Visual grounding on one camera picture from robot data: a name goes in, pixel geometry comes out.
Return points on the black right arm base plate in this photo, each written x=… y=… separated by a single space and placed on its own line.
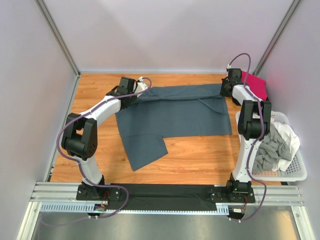
x=222 y=194

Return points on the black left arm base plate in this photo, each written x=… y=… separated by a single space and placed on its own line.
x=94 y=193

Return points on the grey slotted cable duct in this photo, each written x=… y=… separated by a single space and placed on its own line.
x=94 y=208

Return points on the blue-grey t-shirt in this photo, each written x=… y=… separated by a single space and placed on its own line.
x=168 y=112

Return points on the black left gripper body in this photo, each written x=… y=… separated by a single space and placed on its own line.
x=132 y=98

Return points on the white t-shirt in basket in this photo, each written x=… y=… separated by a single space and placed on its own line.
x=291 y=140

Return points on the aluminium corner post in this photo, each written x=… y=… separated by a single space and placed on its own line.
x=57 y=35
x=294 y=5

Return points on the folded black t-shirt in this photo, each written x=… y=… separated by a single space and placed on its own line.
x=235 y=101

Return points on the folded pink t-shirt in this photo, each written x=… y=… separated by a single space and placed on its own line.
x=255 y=85

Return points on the right aluminium corner post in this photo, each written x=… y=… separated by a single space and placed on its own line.
x=294 y=5

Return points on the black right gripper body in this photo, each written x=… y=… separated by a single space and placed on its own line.
x=223 y=92

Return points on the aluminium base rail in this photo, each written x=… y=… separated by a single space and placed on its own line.
x=274 y=195

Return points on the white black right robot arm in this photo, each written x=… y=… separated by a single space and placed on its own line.
x=253 y=122

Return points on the grey t-shirt in basket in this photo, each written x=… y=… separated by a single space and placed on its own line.
x=272 y=149

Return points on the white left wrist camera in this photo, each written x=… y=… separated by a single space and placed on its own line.
x=141 y=85

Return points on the left aluminium corner post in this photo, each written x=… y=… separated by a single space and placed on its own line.
x=57 y=35

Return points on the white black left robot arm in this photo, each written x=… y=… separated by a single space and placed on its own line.
x=78 y=139

